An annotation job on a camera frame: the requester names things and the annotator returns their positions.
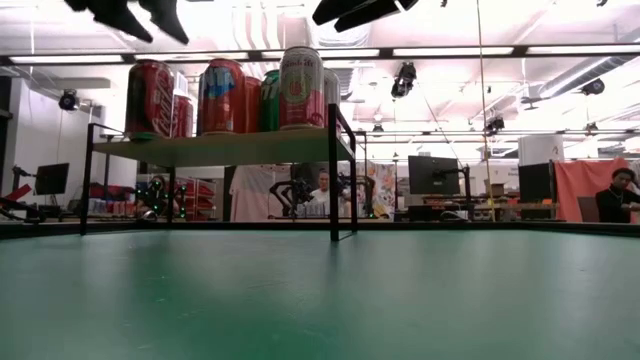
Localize black hanging camera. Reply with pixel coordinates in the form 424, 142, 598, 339
483, 115, 506, 136
390, 61, 418, 99

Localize red Coca-Cola can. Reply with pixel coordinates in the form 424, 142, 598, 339
123, 58, 176, 142
172, 93, 195, 140

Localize red soda can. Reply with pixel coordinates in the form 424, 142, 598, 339
196, 57, 247, 136

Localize black ceiling spotlight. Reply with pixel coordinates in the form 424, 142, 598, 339
580, 78, 606, 96
57, 88, 81, 112

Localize orange red fabric panel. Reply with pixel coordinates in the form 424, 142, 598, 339
553, 157, 637, 225

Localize black monitor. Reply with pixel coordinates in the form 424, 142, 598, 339
407, 154, 462, 196
517, 162, 556, 204
33, 162, 71, 197

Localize green Sprite can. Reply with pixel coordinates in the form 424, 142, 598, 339
258, 69, 282, 133

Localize person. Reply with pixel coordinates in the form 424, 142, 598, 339
594, 167, 640, 225
308, 168, 351, 219

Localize red Fanta can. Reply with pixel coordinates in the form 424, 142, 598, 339
243, 75, 264, 134

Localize white hanging shirt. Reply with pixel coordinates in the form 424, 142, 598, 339
228, 164, 294, 223

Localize red black background equipment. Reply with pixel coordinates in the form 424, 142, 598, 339
0, 183, 49, 225

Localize black overhead beam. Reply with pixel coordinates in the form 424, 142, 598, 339
0, 43, 640, 66

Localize red storage bins rack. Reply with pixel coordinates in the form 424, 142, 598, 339
174, 177, 219, 222

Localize black robot green lights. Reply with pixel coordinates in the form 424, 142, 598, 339
134, 174, 189, 221

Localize wooden shelf black metal frame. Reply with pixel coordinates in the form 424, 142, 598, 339
79, 103, 369, 243

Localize black table frame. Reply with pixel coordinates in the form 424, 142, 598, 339
0, 219, 640, 240

